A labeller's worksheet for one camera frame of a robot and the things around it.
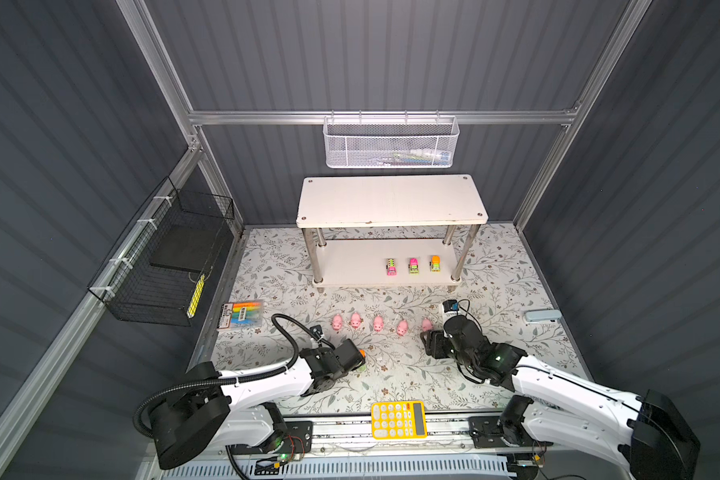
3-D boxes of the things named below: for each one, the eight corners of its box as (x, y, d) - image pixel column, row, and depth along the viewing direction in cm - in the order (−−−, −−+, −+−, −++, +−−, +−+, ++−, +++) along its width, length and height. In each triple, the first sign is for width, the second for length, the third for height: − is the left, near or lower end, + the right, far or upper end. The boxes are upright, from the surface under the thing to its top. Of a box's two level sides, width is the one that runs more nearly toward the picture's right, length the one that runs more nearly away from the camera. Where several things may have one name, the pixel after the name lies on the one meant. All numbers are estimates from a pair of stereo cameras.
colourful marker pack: (217, 329, 94) (214, 326, 93) (222, 306, 100) (220, 303, 98) (262, 324, 95) (260, 321, 94) (264, 302, 101) (262, 299, 99)
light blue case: (524, 324, 95) (530, 317, 92) (521, 315, 97) (527, 309, 94) (557, 324, 95) (563, 317, 92) (553, 315, 97) (560, 309, 94)
